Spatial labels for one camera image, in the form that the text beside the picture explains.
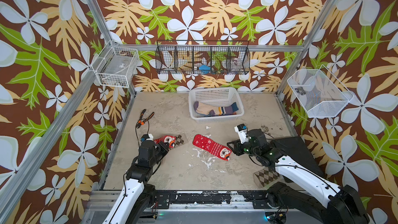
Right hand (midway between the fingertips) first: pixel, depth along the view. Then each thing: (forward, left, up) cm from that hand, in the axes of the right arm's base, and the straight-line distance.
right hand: (228, 142), depth 82 cm
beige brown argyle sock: (+6, +28, -10) cm, 30 cm away
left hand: (+1, +31, +1) cm, 31 cm away
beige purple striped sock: (+29, +13, -6) cm, 32 cm away
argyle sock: (-15, -19, -11) cm, 26 cm away
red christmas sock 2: (0, +3, -11) cm, 11 cm away
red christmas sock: (+2, +32, 0) cm, 32 cm away
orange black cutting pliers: (+21, +55, -11) cm, 60 cm away
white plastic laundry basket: (+30, +5, -4) cm, 31 cm away
